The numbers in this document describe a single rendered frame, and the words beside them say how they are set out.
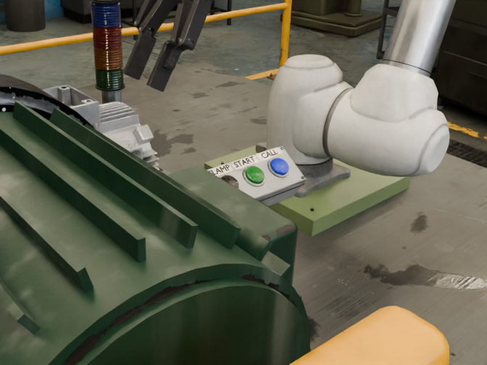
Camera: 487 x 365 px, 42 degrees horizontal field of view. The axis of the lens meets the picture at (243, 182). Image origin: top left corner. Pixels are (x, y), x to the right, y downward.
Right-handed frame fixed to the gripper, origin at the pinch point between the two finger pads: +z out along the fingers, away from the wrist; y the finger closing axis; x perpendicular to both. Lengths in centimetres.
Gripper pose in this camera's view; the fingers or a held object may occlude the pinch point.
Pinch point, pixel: (150, 64)
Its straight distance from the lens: 100.2
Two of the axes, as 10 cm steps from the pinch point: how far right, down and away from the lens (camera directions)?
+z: -4.2, 9.0, 1.1
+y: 6.5, 3.8, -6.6
